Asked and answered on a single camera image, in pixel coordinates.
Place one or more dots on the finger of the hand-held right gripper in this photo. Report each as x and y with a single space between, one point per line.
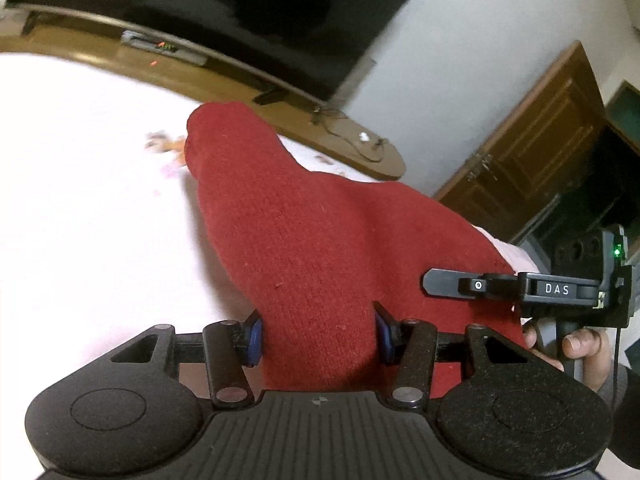
470 285

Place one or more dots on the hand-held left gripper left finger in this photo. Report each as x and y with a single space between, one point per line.
255 340

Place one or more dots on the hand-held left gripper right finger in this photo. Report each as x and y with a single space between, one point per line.
384 335

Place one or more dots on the red knit sweater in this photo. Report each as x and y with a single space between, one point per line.
300 240

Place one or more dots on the person's right hand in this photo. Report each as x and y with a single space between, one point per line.
587 355

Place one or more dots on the brown wooden cabinet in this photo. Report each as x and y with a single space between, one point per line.
530 150

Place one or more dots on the wooden television stand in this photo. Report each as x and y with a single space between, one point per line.
345 135

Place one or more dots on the white printed bed sheet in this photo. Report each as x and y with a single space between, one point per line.
90 185

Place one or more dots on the black flat-screen television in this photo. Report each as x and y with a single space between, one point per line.
200 0

